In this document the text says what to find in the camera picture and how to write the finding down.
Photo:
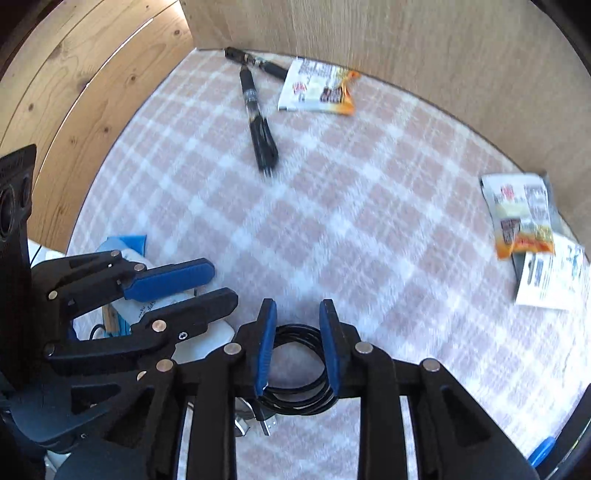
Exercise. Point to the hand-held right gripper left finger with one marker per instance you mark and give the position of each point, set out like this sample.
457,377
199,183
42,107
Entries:
265,350

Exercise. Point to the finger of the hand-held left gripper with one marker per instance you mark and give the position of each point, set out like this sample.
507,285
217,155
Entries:
198,314
171,277

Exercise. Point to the blue plastic item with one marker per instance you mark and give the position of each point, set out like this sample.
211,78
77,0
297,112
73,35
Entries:
541,451

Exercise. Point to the small orange packet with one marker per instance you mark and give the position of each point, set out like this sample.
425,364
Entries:
111,321

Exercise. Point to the black short stick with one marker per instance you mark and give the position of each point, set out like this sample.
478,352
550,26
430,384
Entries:
277,70

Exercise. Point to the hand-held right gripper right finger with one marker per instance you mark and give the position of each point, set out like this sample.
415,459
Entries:
330,346

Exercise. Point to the white blue leaflet packet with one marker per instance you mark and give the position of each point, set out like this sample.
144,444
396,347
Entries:
549,277

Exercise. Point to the black pronged stick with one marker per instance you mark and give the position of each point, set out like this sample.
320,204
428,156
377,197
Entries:
256,120

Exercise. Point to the grey foil packet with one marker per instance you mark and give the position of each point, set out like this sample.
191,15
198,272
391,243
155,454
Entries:
556,212

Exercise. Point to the blue plastic bag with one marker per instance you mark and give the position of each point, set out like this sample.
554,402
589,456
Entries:
129,241

